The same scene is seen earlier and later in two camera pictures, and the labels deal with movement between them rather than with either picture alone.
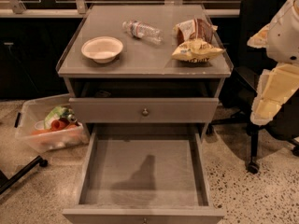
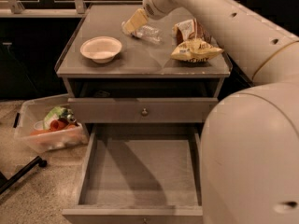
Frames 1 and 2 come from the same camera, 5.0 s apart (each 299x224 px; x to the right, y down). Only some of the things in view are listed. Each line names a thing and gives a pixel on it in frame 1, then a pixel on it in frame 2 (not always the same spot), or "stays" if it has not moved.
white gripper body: x=284 y=36 to x=151 y=7
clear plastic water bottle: x=139 y=30 stays
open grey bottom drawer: x=146 y=173 stays
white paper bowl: x=102 y=49 stays
